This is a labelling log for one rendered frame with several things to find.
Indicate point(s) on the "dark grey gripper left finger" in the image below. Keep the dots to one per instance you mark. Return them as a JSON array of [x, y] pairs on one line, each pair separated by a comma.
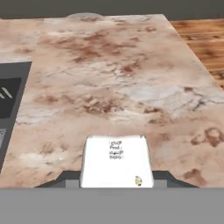
[[66, 179]]

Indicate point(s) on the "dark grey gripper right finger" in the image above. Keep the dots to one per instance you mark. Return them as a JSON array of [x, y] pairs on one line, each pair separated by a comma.
[[165, 179]]

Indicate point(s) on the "white drink carton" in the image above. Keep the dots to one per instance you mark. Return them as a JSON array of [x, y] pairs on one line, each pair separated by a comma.
[[116, 163]]

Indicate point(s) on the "dark grey hob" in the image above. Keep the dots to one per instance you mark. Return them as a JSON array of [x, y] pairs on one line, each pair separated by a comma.
[[11, 99]]

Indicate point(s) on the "grey round stool seat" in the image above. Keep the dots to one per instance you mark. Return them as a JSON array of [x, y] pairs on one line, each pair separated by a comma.
[[85, 15]]

